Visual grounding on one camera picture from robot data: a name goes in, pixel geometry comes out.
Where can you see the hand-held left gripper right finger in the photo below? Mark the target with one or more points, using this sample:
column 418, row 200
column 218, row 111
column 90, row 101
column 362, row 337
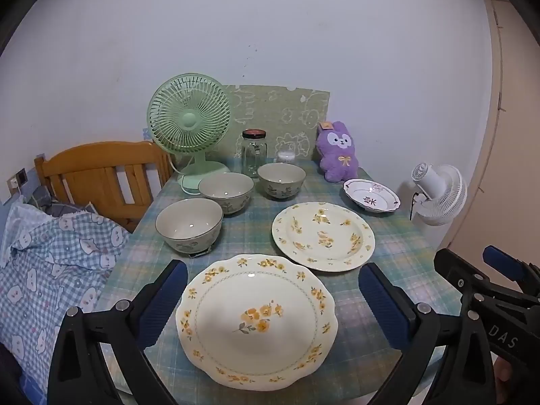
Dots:
column 386, row 303

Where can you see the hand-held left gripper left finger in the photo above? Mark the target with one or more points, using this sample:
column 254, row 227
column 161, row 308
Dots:
column 166, row 299

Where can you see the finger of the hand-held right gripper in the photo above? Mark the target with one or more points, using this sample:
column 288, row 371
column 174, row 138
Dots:
column 457, row 272
column 504, row 260

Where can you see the beige ceramic floral bowl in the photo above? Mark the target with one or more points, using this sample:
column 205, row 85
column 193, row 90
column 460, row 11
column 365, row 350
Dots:
column 190, row 225
column 225, row 192
column 281, row 179

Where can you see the large scalloped yellow-flower plate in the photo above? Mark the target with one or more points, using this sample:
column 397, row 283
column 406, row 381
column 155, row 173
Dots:
column 253, row 325

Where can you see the round yellow-flower plate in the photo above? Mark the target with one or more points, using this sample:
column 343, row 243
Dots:
column 322, row 236

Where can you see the small white pink-print plate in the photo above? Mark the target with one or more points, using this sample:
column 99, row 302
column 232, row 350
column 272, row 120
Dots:
column 371, row 196

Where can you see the person's right hand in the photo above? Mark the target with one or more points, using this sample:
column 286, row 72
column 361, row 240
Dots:
column 502, row 373

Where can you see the white clip fan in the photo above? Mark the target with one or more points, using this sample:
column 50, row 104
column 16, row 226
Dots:
column 441, row 194

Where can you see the blue checkered printed blanket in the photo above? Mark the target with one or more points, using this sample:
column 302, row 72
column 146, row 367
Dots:
column 55, row 261

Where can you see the beige door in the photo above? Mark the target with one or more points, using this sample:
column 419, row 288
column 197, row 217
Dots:
column 506, row 114

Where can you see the grey plaid cloth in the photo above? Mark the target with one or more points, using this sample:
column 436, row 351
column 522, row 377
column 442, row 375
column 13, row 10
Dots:
column 50, row 206

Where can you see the wooden headboard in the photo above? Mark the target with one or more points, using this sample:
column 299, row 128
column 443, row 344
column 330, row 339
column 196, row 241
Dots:
column 84, row 168

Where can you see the purple plush bunny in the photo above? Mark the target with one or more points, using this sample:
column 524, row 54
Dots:
column 338, row 156

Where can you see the glass jar with dark lid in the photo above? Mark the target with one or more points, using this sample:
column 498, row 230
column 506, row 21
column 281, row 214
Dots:
column 254, row 154

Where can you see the cotton swab container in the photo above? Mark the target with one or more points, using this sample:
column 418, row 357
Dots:
column 286, row 157

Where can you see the green desk fan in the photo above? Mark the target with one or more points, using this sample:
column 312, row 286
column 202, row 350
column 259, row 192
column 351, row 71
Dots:
column 187, row 120

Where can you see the dark wall switch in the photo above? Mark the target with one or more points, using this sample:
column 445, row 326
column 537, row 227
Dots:
column 21, row 176

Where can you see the white wall socket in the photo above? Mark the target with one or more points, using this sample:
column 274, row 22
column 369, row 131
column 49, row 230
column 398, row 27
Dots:
column 12, row 182

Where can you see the green printed wall mat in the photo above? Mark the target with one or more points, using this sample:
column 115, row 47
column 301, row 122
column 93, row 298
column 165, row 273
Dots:
column 274, row 109

